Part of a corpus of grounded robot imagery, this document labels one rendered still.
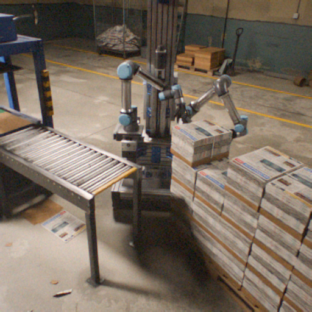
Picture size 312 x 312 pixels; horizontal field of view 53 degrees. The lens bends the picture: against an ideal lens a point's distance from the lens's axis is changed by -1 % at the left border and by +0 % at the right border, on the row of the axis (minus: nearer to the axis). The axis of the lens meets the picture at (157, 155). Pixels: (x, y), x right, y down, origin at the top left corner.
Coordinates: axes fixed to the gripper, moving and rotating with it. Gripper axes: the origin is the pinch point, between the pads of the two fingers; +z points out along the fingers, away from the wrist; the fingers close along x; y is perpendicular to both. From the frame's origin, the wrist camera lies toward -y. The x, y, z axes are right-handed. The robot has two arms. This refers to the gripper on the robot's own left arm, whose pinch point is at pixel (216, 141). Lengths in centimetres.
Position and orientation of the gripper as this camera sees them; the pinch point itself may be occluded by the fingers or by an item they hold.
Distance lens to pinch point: 277.2
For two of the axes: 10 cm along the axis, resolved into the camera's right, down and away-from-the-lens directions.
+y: 0.3, -8.8, -4.8
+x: 5.5, 4.1, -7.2
